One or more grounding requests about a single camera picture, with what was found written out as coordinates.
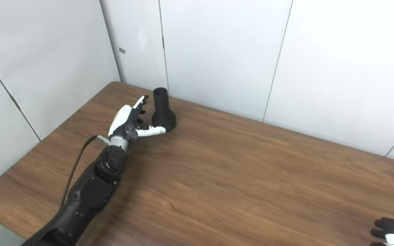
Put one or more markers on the white and black right hand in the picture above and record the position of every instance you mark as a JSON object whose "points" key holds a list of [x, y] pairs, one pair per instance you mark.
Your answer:
{"points": [[393, 229]]}

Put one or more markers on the black nozzle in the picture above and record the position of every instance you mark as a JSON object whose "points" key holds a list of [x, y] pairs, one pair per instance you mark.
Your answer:
{"points": [[162, 114]]}

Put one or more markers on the white and black left hand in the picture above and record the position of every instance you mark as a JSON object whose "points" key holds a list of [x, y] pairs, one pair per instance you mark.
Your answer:
{"points": [[123, 118]]}

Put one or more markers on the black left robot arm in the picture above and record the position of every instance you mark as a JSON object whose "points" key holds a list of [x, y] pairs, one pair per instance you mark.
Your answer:
{"points": [[91, 191]]}

